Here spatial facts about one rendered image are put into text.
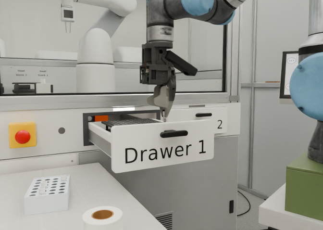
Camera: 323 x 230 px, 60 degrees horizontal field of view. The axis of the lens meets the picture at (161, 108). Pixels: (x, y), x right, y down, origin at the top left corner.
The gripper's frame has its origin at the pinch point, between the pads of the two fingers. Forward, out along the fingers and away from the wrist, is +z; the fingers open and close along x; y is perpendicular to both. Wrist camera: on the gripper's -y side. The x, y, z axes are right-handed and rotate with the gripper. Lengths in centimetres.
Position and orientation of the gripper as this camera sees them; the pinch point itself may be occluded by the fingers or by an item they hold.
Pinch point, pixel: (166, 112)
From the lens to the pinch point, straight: 83.0
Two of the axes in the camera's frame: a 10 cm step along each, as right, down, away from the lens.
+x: 4.5, 0.8, -8.9
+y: -8.9, 0.4, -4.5
